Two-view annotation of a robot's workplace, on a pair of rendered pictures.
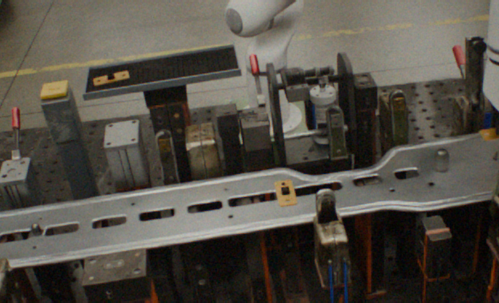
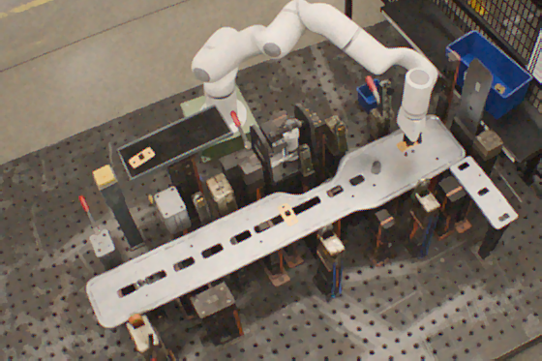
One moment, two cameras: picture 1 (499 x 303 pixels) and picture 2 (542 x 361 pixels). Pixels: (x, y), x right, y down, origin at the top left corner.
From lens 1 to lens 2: 1.06 m
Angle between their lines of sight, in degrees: 25
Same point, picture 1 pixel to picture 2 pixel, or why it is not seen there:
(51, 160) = (64, 182)
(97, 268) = (202, 304)
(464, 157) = (387, 158)
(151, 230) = (215, 264)
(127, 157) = (179, 217)
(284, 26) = not seen: hidden behind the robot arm
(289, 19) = not seen: hidden behind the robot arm
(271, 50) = (225, 80)
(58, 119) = (110, 194)
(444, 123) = (343, 84)
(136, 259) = (224, 292)
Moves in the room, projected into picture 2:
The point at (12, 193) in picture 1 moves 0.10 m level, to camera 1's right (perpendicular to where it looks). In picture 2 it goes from (106, 258) to (134, 247)
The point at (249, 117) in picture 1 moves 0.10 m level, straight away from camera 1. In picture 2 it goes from (245, 163) to (233, 140)
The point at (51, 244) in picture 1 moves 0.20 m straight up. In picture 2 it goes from (157, 290) to (142, 263)
